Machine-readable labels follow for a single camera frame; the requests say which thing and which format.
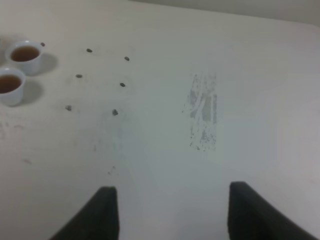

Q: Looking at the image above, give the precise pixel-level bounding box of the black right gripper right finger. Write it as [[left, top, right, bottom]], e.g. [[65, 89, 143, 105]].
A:
[[227, 181, 316, 240]]

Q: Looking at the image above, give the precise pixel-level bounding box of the near light blue teacup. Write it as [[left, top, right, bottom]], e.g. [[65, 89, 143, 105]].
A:
[[0, 67, 26, 107]]

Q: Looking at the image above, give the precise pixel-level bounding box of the light blue teacup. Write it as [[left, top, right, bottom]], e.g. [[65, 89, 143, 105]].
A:
[[0, 67, 26, 107], [4, 40, 43, 76]]

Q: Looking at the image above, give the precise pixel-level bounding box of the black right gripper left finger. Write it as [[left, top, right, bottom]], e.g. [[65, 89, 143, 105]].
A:
[[51, 186, 120, 240]]

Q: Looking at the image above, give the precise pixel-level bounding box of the far light blue teacup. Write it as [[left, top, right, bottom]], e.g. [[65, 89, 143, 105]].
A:
[[4, 40, 43, 76]]

